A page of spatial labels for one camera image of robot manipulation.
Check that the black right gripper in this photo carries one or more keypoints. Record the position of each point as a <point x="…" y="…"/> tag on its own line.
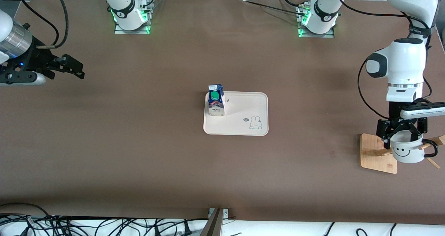
<point x="35" y="57"/>

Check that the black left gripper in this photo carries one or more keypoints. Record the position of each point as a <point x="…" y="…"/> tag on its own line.
<point x="395" y="110"/>

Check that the blue white milk carton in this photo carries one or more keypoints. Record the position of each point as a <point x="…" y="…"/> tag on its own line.
<point x="216" y="105"/>

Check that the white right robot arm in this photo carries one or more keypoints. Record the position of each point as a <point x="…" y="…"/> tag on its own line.
<point x="121" y="3"/>

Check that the cream tray with bunny drawing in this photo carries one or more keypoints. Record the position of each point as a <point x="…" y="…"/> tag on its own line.
<point x="240" y="119"/>

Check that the wooden mug tree stand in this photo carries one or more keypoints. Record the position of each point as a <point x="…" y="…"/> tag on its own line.
<point x="375" y="161"/>

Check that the dark object at top edge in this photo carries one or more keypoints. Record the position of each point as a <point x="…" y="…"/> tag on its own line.
<point x="225" y="213"/>

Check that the grey metal profile bar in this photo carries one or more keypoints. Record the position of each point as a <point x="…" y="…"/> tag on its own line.
<point x="213" y="227"/>

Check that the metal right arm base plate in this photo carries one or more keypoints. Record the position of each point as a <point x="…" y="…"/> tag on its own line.
<point x="120" y="30"/>

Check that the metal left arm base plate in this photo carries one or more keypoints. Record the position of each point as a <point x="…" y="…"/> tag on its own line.
<point x="313" y="35"/>

